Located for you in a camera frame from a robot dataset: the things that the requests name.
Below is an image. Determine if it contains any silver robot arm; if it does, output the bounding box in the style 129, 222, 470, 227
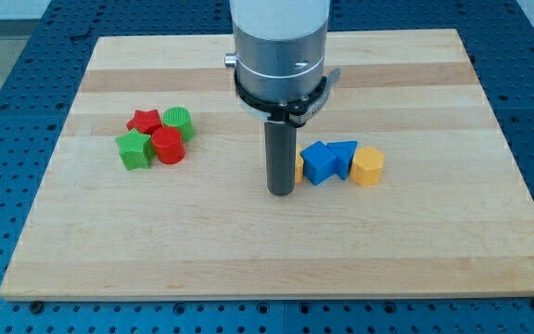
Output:
224, 0, 340, 128

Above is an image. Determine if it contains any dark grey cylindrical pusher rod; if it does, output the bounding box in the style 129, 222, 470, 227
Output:
264, 122, 297, 196

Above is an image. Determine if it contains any blue triangle block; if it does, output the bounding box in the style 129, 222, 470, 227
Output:
326, 141, 358, 180

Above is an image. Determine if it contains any yellow block behind rod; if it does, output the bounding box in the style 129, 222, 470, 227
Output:
295, 144, 304, 184

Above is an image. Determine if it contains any blue cube block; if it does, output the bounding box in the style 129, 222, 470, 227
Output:
300, 141, 337, 186

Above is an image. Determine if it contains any red cylinder block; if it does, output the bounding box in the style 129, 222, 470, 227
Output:
151, 126, 185, 164

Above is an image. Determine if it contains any blue perforated table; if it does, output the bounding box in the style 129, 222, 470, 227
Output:
0, 1, 534, 333

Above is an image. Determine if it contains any yellow hexagon block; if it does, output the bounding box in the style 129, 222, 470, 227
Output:
350, 147, 385, 186

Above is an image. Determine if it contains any green cylinder block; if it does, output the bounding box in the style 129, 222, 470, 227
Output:
161, 106, 195, 142

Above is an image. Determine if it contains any red star block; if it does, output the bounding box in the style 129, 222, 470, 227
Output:
126, 109, 163, 135

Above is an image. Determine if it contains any wooden board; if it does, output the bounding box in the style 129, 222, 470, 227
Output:
0, 29, 534, 302

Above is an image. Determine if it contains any green star block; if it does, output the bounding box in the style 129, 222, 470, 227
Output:
115, 128, 155, 171

